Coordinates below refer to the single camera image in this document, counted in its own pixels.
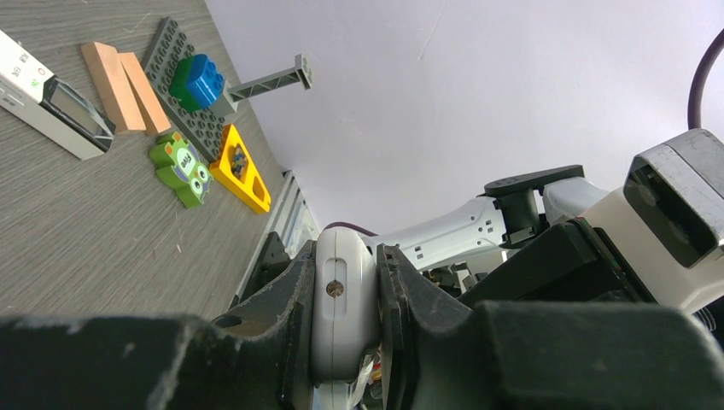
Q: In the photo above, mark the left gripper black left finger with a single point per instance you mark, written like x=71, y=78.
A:
x=255, y=356

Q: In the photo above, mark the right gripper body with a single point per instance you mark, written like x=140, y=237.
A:
x=569, y=262

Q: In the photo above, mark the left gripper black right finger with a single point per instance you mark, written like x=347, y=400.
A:
x=438, y=353

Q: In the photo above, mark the white remote control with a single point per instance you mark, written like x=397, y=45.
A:
x=345, y=319

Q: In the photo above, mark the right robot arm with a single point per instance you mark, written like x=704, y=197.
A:
x=510, y=214

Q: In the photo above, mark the yellow triangular tool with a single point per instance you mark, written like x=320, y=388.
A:
x=235, y=170

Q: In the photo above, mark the green toy with eyes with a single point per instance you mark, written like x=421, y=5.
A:
x=179, y=167

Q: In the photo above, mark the grey lego baseplate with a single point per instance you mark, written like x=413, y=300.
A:
x=168, y=47

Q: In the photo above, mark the green lego brick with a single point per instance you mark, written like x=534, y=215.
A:
x=178, y=87

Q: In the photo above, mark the blue lego brick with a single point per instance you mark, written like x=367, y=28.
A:
x=204, y=83

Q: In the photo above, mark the small grey lego piece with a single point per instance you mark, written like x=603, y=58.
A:
x=230, y=96

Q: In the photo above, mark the right wooden block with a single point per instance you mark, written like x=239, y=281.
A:
x=153, y=114

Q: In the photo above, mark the wooden block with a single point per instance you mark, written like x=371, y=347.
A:
x=112, y=86
x=153, y=114

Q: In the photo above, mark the left wooden block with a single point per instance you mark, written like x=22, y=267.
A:
x=112, y=86

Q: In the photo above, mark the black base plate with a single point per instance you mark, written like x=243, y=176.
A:
x=271, y=262

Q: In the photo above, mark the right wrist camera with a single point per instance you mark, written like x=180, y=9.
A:
x=667, y=220

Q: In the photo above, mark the aluminium frame rail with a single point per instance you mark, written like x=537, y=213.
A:
x=290, y=217

